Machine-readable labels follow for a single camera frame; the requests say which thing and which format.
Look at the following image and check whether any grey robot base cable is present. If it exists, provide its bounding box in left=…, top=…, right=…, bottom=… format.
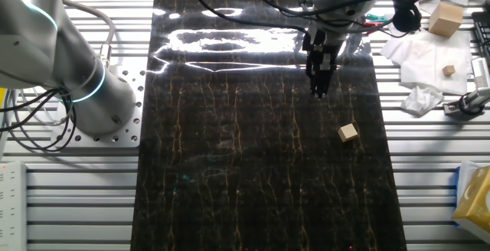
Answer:
left=60, top=0, right=116, bottom=68

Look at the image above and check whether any black looped cable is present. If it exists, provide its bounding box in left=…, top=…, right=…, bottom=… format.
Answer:
left=458, top=93, right=484, bottom=116

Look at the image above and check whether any crumpled white tissue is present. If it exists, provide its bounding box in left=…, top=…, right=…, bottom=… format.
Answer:
left=400, top=85, right=445, bottom=116

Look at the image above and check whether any black keyboard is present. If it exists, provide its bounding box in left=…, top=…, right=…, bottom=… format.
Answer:
left=471, top=11, right=490, bottom=67

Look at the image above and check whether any white power strip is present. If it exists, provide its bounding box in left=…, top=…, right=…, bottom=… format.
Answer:
left=0, top=161, right=28, bottom=251

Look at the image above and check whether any yellow tissue box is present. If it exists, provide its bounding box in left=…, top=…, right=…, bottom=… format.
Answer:
left=451, top=165, right=490, bottom=233

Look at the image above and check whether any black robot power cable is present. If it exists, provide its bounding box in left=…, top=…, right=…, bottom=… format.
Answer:
left=0, top=87, right=78, bottom=153

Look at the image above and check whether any grey camera stand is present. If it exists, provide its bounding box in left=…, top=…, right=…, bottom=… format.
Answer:
left=443, top=88, right=490, bottom=119

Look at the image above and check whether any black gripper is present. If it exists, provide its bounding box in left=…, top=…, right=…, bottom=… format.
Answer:
left=301, top=24, right=348, bottom=99

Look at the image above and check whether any small wooden block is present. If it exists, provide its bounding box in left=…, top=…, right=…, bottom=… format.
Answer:
left=337, top=123, right=360, bottom=143

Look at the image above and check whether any black coiled camera cable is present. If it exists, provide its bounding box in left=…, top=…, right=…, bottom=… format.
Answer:
left=235, top=0, right=422, bottom=37

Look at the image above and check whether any ribbed silver camera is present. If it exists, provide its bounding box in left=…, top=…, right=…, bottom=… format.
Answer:
left=470, top=57, right=490, bottom=90

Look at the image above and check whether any black marble pattern mat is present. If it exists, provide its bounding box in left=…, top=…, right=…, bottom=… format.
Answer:
left=129, top=0, right=407, bottom=251

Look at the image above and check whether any large wooden cube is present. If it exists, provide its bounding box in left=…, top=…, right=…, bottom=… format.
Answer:
left=427, top=1, right=465, bottom=38

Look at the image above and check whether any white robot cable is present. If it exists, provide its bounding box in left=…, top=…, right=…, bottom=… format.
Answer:
left=3, top=90, right=72, bottom=126

